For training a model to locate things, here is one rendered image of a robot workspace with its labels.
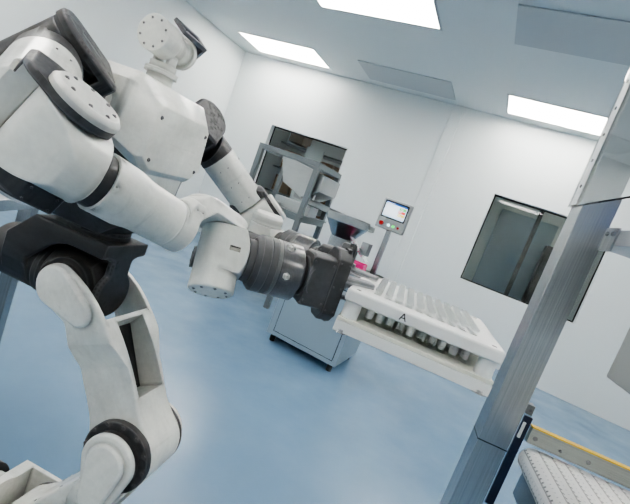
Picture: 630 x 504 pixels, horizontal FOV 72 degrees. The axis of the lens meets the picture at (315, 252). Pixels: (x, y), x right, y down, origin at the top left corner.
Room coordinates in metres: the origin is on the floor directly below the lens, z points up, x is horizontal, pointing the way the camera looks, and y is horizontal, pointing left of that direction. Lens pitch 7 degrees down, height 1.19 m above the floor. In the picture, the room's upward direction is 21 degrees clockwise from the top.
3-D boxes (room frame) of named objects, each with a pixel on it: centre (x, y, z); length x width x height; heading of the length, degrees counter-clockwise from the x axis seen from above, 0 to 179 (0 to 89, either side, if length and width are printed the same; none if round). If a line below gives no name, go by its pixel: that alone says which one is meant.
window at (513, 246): (5.33, -2.49, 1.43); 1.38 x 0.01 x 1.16; 69
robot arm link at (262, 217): (0.94, 0.12, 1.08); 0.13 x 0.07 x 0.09; 7
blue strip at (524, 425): (0.83, -0.51, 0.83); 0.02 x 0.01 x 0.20; 79
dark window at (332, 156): (6.55, 0.65, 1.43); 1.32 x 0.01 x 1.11; 69
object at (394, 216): (3.52, -0.49, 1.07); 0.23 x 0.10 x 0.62; 69
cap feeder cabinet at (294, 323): (3.46, -0.25, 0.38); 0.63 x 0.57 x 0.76; 69
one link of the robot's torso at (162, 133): (0.88, 0.47, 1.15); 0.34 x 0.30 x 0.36; 169
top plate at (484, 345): (0.75, -0.21, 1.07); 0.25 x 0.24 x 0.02; 169
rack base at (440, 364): (0.75, -0.21, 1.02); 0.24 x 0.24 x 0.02; 79
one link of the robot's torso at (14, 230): (0.89, 0.50, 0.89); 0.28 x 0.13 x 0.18; 79
